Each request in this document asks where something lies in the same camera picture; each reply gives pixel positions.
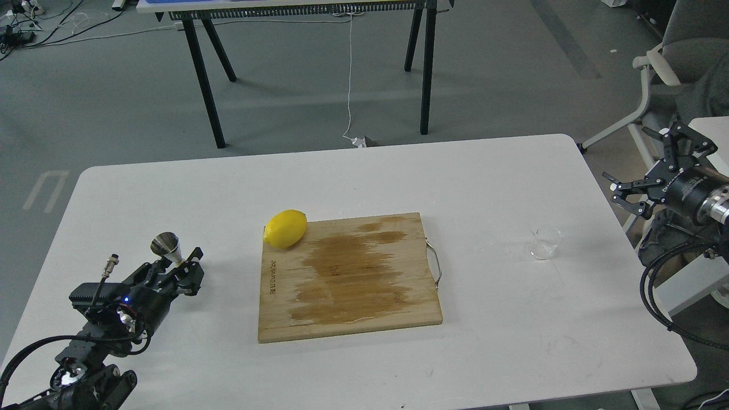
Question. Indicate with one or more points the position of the white office chair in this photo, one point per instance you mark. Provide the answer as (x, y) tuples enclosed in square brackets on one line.
[(694, 41)]

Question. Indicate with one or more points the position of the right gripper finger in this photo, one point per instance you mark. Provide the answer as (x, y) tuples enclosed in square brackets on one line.
[(683, 147), (622, 190)]

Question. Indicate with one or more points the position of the black-legged background table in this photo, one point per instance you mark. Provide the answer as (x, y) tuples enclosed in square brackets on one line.
[(303, 46)]

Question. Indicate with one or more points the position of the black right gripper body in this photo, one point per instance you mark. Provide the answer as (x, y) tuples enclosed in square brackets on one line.
[(694, 192)]

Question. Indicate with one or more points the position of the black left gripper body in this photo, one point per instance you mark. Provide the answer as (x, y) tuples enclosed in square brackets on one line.
[(123, 313)]

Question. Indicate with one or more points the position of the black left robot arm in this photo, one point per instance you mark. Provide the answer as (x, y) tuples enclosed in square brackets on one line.
[(82, 379)]

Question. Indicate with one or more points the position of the steel double jigger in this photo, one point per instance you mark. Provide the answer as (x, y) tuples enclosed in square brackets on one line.
[(166, 244)]

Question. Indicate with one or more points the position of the bamboo cutting board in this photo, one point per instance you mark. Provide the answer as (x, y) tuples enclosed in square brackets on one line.
[(354, 275)]

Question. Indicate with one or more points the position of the yellow lemon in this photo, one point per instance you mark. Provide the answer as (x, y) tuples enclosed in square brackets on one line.
[(285, 229)]

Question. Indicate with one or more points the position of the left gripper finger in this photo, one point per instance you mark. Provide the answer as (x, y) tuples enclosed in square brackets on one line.
[(188, 278), (161, 265)]

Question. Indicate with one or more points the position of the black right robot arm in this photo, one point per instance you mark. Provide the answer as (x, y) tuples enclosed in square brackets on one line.
[(657, 272)]

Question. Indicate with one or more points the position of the small clear glass cup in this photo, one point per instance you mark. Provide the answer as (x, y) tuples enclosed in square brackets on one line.
[(546, 240)]

